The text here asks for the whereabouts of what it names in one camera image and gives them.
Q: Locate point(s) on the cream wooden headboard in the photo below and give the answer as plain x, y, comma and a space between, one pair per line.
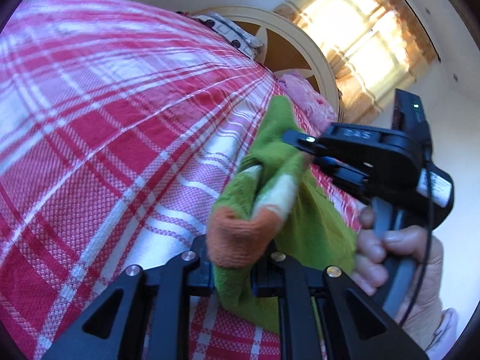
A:
286, 48

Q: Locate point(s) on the pink floral pillow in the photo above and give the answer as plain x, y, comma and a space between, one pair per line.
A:
318, 111

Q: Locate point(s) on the yellow curtain behind headboard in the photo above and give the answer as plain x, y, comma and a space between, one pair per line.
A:
372, 46

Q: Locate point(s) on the white black patterned pillow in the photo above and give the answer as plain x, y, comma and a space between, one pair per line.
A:
248, 44

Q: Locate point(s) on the green orange striped knit sweater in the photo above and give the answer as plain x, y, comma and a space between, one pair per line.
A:
274, 197

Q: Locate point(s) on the person's right hand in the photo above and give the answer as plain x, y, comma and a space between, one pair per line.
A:
370, 274

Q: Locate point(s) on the red white plaid bedspread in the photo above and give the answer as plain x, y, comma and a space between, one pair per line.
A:
121, 123

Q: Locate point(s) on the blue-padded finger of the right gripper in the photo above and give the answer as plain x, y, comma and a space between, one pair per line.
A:
347, 178

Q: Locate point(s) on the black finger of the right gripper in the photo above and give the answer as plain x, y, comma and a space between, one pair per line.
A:
306, 143

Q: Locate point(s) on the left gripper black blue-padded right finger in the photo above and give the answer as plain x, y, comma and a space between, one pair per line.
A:
323, 314

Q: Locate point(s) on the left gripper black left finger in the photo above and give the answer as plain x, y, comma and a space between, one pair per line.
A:
142, 314

